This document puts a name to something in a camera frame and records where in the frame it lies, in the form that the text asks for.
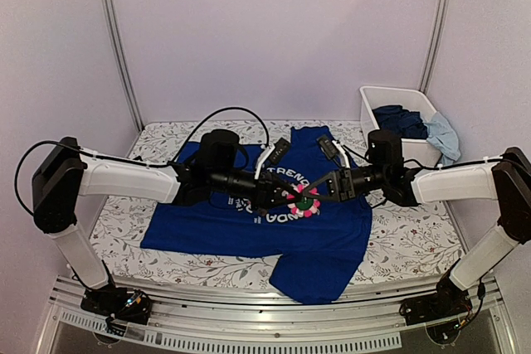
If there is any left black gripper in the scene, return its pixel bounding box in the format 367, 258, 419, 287
210, 169, 304, 213

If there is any pink flower brooch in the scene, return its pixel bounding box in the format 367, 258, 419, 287
287, 184, 320, 218

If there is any blue printed t-shirt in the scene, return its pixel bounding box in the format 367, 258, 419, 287
139, 126, 373, 305

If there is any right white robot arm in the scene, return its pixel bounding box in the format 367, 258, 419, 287
300, 129, 530, 332

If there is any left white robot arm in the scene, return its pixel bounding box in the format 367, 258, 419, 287
32, 129, 301, 329

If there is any dark navy clothing in bin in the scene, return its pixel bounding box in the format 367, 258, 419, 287
373, 105, 428, 140

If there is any floral table cloth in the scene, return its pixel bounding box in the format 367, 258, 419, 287
90, 120, 463, 290

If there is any white plastic bin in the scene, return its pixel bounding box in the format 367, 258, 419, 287
359, 85, 441, 167

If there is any light blue cloth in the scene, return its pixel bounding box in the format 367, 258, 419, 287
425, 112, 461, 166

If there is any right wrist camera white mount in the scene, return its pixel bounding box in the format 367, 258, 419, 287
317, 134, 351, 168

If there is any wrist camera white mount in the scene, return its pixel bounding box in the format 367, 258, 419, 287
254, 138, 290, 180
317, 134, 351, 168

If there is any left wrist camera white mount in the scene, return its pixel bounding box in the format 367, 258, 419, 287
254, 138, 290, 180

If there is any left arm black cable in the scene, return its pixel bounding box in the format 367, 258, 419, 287
13, 105, 270, 280

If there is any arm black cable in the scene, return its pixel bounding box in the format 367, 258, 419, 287
339, 142, 511, 322
13, 105, 270, 280

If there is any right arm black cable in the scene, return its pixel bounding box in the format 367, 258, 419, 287
339, 142, 511, 322

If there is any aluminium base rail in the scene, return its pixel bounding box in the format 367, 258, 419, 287
36, 277, 519, 353

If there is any right aluminium frame post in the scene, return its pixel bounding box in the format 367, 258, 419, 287
418, 0, 450, 95

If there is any aluminium frame post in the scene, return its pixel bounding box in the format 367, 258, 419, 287
101, 0, 144, 132
418, 0, 450, 95

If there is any left aluminium frame post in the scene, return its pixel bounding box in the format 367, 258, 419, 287
101, 0, 144, 132

